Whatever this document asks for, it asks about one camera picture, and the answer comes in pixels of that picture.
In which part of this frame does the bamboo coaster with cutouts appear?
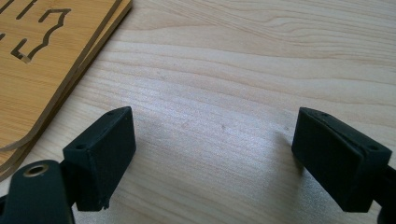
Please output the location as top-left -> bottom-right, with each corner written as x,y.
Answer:
0,0 -> 124,153
0,0 -> 134,183

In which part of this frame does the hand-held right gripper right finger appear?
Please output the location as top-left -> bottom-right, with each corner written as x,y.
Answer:
290,106 -> 393,214

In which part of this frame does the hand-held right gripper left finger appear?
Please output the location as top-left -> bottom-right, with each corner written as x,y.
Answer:
62,105 -> 137,213

